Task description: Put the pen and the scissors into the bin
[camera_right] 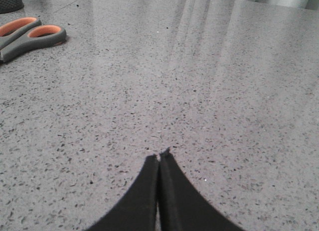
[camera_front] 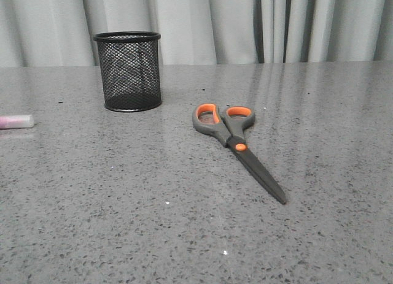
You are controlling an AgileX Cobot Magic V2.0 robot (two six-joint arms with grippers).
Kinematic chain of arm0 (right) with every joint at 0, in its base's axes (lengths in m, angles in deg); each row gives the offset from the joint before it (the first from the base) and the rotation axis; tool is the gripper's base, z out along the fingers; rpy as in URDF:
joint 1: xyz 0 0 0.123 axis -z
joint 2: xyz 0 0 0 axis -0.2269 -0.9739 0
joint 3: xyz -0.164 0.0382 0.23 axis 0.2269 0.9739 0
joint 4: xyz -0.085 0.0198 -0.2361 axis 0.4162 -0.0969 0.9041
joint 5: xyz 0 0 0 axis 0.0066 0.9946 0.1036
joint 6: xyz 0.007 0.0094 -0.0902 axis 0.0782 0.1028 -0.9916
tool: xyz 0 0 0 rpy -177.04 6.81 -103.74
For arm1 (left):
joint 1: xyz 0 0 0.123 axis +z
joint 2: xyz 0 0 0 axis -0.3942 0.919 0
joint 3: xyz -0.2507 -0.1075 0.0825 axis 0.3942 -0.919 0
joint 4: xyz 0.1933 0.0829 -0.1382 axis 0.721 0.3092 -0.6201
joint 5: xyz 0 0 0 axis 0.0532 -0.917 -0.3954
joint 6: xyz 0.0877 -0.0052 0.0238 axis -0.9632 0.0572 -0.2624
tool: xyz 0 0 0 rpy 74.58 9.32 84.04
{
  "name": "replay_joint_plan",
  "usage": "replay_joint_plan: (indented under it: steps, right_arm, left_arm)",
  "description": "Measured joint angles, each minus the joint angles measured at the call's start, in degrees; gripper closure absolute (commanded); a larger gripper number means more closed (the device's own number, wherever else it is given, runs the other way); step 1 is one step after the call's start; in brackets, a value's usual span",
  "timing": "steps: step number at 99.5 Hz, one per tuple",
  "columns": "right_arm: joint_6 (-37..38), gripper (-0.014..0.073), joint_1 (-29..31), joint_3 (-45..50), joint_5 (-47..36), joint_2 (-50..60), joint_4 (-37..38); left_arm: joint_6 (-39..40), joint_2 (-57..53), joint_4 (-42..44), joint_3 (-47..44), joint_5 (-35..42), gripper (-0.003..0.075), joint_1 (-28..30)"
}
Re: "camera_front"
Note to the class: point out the grey orange scissors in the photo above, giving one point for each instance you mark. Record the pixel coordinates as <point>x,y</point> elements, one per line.
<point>228,128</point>

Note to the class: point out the black mesh pen holder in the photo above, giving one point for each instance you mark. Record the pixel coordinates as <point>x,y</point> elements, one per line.
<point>129,70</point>

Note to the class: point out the grey pleated curtain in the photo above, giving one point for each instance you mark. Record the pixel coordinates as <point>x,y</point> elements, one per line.
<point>60,32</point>

